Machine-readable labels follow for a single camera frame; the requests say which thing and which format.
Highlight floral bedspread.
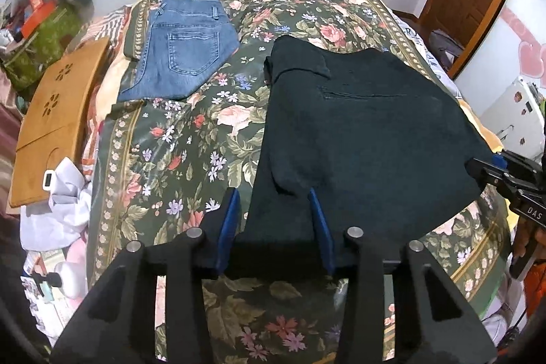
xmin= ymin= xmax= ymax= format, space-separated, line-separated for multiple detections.
xmin=87 ymin=0 xmax=512 ymax=363

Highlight white sliding wardrobe door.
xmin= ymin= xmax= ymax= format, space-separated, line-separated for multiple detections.
xmin=455 ymin=0 xmax=545 ymax=115

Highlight wooden lap desk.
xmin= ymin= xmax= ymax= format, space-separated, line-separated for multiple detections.
xmin=8 ymin=38 xmax=110 ymax=208

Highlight striped pink pillow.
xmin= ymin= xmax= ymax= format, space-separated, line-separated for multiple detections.
xmin=64 ymin=4 xmax=131 ymax=55

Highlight orange red box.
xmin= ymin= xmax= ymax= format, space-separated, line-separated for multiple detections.
xmin=21 ymin=0 xmax=56 ymax=38

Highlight black pants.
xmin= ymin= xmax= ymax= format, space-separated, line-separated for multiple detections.
xmin=222 ymin=35 xmax=493 ymax=281

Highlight striped pink curtain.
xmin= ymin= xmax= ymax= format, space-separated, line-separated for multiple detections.
xmin=0 ymin=71 xmax=22 ymax=219

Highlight white crumpled cloth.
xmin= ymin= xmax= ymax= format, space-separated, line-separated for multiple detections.
xmin=19 ymin=157 xmax=92 ymax=252

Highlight grey bag on floor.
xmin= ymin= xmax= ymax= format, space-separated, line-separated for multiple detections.
xmin=428 ymin=29 xmax=464 ymax=71

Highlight green storage bin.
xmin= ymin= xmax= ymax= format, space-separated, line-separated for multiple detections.
xmin=1 ymin=4 xmax=82 ymax=91

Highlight person right hand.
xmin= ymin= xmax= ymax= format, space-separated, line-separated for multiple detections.
xmin=512 ymin=220 xmax=533 ymax=259

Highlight folded blue jeans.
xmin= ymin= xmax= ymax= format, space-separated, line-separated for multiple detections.
xmin=117 ymin=0 xmax=240 ymax=102

